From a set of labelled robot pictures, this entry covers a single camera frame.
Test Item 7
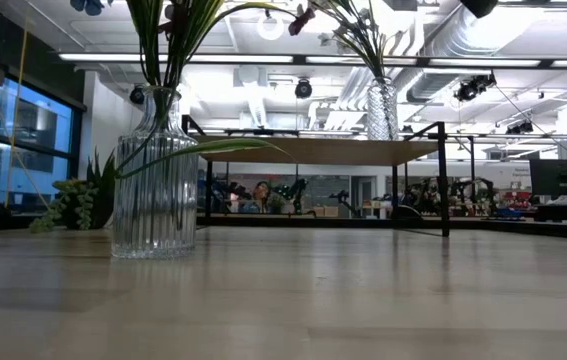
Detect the ribbed clear glass vase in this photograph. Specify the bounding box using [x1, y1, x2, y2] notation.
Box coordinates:
[111, 85, 199, 260]
[365, 76, 400, 142]

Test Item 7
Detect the purple artificial flower stem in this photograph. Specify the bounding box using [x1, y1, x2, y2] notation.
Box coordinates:
[152, 0, 317, 180]

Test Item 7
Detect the blue artificial flower stem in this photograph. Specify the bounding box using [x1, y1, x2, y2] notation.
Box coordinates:
[69, 0, 164, 101]

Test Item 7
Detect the black computer monitor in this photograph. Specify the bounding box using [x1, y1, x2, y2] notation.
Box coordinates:
[529, 158, 567, 197]

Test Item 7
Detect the overhead light bar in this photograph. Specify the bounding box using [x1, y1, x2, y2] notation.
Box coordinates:
[57, 51, 567, 70]

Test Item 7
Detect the person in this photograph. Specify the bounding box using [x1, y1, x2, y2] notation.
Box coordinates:
[252, 180, 273, 214]

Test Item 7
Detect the green artificial succulent plant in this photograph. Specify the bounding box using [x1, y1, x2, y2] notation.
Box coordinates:
[28, 149, 117, 234]

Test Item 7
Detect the wooden shelf with black frame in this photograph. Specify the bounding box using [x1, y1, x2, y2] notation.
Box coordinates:
[181, 113, 477, 239]

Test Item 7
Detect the black aluminium rig frame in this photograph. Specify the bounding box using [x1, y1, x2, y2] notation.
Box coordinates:
[0, 182, 567, 241]

